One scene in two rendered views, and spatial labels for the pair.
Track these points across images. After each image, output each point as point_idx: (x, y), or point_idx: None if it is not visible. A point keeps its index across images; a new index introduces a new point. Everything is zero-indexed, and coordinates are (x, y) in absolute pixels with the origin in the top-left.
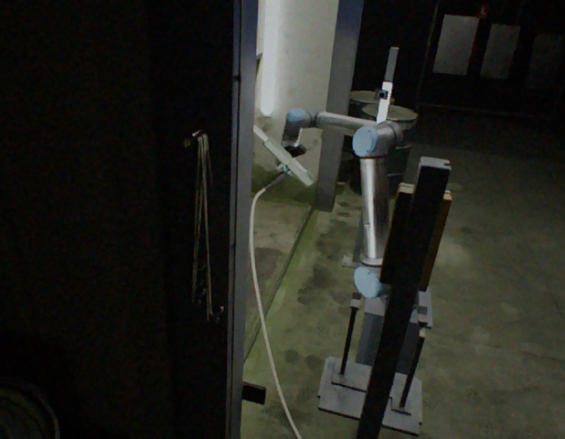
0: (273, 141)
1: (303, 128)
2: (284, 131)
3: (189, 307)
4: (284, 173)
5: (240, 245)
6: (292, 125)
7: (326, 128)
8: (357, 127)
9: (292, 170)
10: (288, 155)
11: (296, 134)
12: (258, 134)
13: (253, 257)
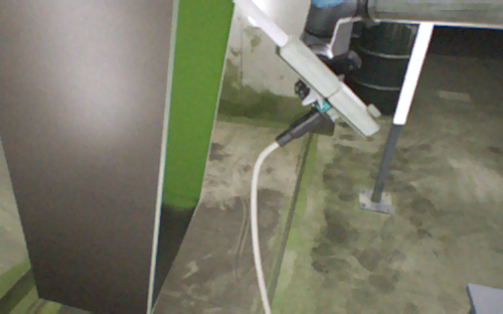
0: (301, 45)
1: (343, 21)
2: (306, 29)
3: None
4: (320, 113)
5: None
6: (323, 16)
7: (394, 16)
8: (495, 1)
9: (337, 107)
10: (332, 77)
11: (330, 34)
12: (265, 31)
13: (259, 259)
